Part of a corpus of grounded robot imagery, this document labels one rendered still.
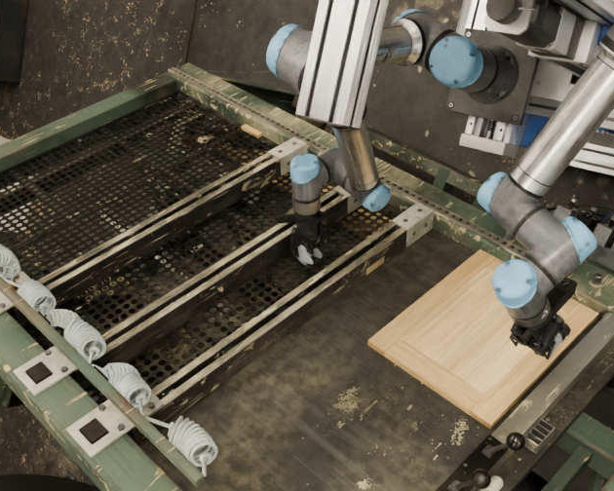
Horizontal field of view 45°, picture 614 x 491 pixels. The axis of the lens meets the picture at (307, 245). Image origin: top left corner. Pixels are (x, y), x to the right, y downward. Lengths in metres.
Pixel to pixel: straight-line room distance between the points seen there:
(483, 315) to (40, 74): 4.12
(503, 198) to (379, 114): 2.14
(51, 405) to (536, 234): 1.11
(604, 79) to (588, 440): 0.90
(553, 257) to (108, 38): 3.96
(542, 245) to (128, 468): 0.94
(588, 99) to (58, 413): 1.26
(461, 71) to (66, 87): 3.75
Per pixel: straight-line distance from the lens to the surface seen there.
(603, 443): 1.90
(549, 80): 2.11
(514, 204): 1.38
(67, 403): 1.80
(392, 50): 1.85
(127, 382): 1.64
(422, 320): 1.99
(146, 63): 4.65
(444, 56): 1.89
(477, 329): 1.99
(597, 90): 1.33
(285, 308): 1.94
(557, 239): 1.36
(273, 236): 2.16
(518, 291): 1.31
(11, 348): 1.96
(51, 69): 5.45
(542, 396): 1.85
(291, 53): 1.64
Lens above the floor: 2.89
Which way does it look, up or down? 51 degrees down
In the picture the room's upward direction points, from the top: 92 degrees counter-clockwise
